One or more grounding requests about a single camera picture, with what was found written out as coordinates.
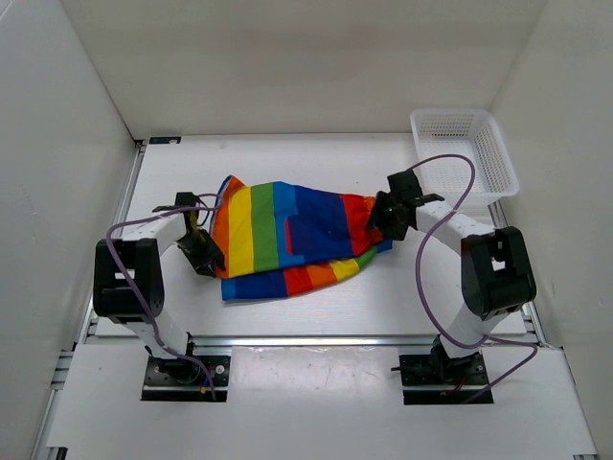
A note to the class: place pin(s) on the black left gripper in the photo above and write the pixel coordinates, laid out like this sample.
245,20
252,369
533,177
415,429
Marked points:
212,253

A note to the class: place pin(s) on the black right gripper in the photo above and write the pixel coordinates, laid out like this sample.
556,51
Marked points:
382,201

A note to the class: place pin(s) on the rainbow striped shorts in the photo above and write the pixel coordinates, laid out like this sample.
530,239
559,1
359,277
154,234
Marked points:
281,240

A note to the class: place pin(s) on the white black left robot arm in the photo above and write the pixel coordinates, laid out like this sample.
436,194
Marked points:
128,281

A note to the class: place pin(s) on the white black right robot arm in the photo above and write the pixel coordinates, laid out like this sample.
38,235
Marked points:
496,274

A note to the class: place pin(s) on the white plastic basket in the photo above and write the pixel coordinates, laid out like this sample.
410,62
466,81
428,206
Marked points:
468,145

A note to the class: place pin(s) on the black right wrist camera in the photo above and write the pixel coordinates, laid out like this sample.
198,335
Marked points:
405,189

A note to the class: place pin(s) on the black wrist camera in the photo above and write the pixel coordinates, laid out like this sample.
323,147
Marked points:
405,189
182,200

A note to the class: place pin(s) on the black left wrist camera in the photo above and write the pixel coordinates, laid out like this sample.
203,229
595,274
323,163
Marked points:
182,200

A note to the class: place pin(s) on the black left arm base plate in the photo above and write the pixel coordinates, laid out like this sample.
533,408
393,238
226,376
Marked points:
176,380

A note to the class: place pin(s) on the aluminium frame rail front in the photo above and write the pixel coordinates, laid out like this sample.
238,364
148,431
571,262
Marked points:
227,341

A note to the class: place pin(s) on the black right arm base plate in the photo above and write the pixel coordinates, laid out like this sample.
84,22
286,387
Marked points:
426,381

